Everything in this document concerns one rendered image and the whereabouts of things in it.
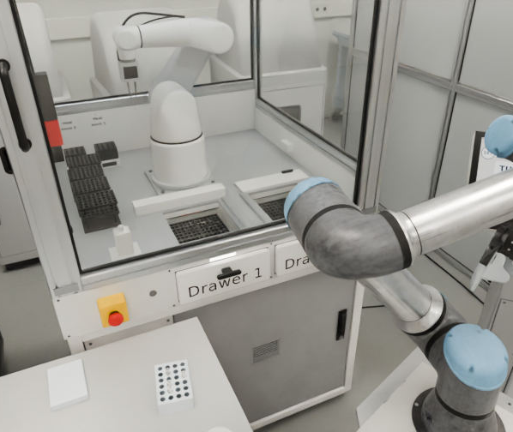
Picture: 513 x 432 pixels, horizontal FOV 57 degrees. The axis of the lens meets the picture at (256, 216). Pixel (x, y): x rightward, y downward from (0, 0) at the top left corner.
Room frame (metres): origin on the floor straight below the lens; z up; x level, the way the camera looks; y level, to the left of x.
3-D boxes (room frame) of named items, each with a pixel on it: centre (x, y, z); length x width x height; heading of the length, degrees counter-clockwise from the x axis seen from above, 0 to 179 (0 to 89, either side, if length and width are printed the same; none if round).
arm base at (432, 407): (0.64, -0.43, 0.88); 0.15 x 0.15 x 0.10
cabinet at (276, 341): (1.57, 0.24, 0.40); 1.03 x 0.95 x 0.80; 114
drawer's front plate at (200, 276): (1.11, 0.10, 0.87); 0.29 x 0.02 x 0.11; 114
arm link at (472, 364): (0.65, -0.42, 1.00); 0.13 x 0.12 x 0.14; 13
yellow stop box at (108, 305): (0.96, 0.39, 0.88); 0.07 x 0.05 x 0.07; 114
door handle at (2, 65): (0.93, 0.48, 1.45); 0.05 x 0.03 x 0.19; 24
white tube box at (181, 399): (0.79, 0.21, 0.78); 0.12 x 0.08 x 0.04; 14
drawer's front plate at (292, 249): (1.24, -0.19, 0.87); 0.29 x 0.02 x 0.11; 114
